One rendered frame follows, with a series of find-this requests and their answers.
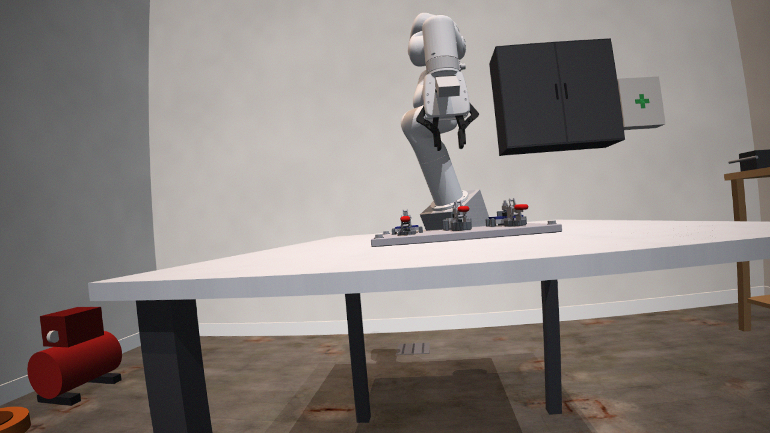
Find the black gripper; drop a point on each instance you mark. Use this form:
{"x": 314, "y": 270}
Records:
{"x": 452, "y": 108}

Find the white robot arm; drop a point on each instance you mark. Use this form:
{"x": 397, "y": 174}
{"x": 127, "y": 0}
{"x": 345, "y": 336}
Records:
{"x": 437, "y": 48}

